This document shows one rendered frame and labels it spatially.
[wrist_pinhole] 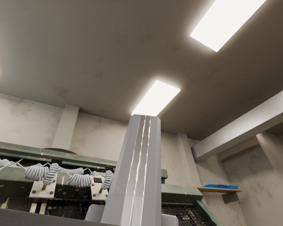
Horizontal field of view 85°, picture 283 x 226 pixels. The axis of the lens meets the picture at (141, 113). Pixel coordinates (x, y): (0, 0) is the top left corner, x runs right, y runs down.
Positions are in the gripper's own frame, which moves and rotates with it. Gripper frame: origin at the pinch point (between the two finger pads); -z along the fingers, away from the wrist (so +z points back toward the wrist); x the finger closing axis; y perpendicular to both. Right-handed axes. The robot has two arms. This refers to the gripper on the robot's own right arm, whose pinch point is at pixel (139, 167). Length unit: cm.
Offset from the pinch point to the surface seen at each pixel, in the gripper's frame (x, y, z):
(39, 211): 43, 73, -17
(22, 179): 58, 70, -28
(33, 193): 48, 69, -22
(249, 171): -311, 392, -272
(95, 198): 23, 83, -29
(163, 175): -26, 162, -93
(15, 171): 65, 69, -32
